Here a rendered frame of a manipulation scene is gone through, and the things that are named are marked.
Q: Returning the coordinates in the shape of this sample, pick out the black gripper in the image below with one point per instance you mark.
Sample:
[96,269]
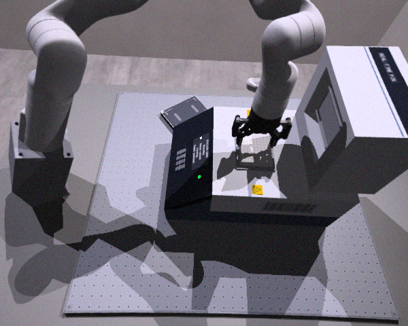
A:
[255,124]

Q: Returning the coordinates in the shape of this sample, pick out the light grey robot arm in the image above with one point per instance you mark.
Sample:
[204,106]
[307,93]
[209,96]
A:
[53,35]

